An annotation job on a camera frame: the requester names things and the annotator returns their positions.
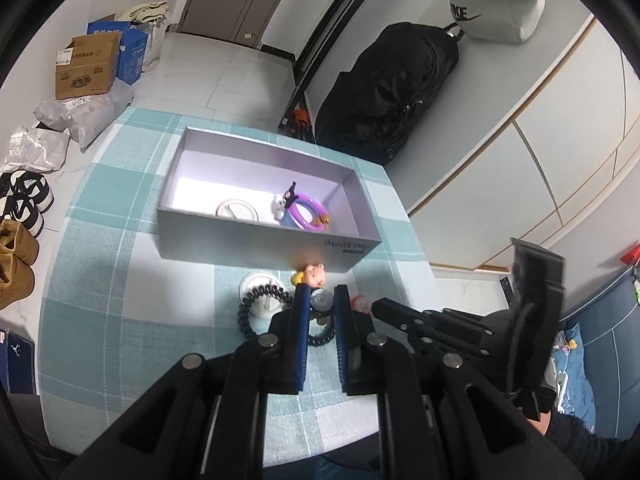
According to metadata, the white bag of clothes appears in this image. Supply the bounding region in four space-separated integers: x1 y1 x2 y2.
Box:
116 1 171 72

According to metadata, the silver plastic parcel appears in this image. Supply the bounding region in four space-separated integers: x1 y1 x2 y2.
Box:
2 125 71 173

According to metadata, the white round pin badge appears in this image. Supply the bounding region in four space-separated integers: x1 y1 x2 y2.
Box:
215 199 260 223

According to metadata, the black spiral hair tie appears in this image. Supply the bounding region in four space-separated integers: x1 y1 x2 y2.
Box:
237 285 295 338
306 317 337 347

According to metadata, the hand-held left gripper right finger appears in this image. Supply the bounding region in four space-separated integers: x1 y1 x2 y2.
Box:
334 284 586 480

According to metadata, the white wardrobe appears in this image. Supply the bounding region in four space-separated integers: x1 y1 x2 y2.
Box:
400 17 640 271

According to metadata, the black metal stand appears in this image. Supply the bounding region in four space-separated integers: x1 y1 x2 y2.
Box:
280 0 406 136

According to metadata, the brown suede boot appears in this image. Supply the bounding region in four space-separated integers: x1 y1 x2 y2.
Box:
0 219 40 266
0 254 36 311

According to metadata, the purple ring bracelet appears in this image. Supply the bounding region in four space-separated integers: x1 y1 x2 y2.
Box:
292 197 331 233

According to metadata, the white round disc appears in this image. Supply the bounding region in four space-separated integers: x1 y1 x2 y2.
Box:
239 272 286 317

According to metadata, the brown cardboard box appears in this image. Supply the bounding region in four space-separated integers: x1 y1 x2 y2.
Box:
55 32 123 101

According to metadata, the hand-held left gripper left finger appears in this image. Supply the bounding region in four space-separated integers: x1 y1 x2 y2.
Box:
59 284 309 480

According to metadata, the pink pig figurine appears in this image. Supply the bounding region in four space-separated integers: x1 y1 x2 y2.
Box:
291 262 327 288

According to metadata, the person's right forearm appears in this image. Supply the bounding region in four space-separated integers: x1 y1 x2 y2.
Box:
530 407 640 480

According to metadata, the blue cardboard box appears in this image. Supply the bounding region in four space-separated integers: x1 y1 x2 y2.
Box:
87 20 151 86

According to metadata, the grey plastic parcel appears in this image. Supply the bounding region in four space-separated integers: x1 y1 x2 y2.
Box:
34 80 136 150

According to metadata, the blue sofa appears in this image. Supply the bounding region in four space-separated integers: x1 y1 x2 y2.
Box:
550 260 640 441

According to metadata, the white sports bag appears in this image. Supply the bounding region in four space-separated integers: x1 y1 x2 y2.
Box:
440 0 546 43

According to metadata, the black white cartoon figurine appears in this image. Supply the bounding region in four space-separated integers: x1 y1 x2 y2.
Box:
272 182 301 221

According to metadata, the dark blue shoe box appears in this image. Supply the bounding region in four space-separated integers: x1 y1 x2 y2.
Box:
0 329 36 395

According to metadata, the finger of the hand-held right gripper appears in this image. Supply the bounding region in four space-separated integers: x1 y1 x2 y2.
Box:
372 297 503 361

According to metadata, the black backpack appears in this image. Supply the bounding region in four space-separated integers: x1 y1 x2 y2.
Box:
314 22 461 166

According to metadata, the silver cardboard box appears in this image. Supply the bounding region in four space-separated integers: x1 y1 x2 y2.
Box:
157 126 383 273

